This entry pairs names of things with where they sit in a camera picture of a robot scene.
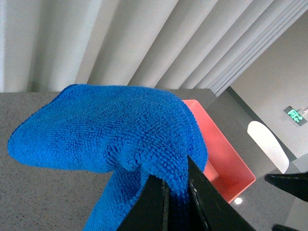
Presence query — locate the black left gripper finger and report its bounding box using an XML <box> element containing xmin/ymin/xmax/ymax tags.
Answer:
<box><xmin>118</xmin><ymin>175</ymin><xmax>169</xmax><ymax>231</ymax></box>
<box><xmin>188</xmin><ymin>157</ymin><xmax>254</xmax><ymax>231</ymax></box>

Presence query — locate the green exit sign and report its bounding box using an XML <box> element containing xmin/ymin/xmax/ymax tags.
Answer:
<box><xmin>283</xmin><ymin>106</ymin><xmax>308</xmax><ymax>127</ymax></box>

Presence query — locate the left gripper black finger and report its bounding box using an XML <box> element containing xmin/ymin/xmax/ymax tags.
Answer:
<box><xmin>264</xmin><ymin>172</ymin><xmax>308</xmax><ymax>202</ymax></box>

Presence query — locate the pink plastic box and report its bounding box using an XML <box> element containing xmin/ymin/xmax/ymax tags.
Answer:
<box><xmin>183</xmin><ymin>100</ymin><xmax>256</xmax><ymax>203</ymax></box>

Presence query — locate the blue microfiber cloth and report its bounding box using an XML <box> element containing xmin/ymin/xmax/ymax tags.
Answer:
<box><xmin>7</xmin><ymin>84</ymin><xmax>208</xmax><ymax>231</ymax></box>

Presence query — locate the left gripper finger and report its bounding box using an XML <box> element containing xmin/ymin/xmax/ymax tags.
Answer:
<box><xmin>271</xmin><ymin>224</ymin><xmax>299</xmax><ymax>231</ymax></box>

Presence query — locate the white pleated curtain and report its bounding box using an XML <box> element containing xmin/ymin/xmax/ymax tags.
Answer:
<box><xmin>0</xmin><ymin>0</ymin><xmax>308</xmax><ymax>95</ymax></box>

